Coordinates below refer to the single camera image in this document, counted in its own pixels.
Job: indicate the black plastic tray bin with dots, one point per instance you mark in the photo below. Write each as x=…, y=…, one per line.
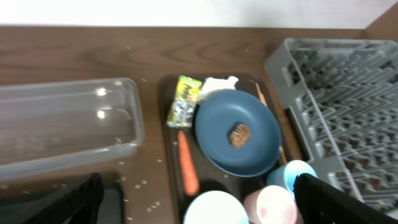
x=111, y=209

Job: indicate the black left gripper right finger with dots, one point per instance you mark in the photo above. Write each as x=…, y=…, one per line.
x=320, y=203

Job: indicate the wooden chopstick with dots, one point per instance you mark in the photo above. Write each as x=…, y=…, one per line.
x=282, y=157

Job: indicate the grey dishwasher rack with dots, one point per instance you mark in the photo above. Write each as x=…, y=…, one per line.
x=341, y=95

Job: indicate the pink cup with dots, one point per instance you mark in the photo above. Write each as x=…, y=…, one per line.
x=271, y=205

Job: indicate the brown food piece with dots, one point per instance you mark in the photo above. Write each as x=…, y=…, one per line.
x=239, y=136

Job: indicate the light blue rice bowl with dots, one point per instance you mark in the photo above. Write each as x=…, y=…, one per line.
x=216, y=207

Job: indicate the crumpled white napkin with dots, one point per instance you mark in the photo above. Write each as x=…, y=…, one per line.
x=213, y=85

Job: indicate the yellow green snack wrapper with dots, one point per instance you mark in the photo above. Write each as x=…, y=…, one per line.
x=185, y=101

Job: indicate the dark blue plate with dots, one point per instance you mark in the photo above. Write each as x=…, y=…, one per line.
x=219, y=115

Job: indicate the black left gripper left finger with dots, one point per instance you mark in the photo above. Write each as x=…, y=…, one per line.
x=78, y=204

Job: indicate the clear plastic bin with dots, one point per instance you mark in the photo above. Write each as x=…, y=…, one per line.
x=54, y=126

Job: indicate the orange carrot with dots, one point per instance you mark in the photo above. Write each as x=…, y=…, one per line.
x=189, y=175

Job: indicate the light blue cup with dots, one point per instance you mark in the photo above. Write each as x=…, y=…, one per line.
x=285, y=175

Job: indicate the brown serving tray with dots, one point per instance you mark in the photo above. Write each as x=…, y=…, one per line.
x=210, y=177

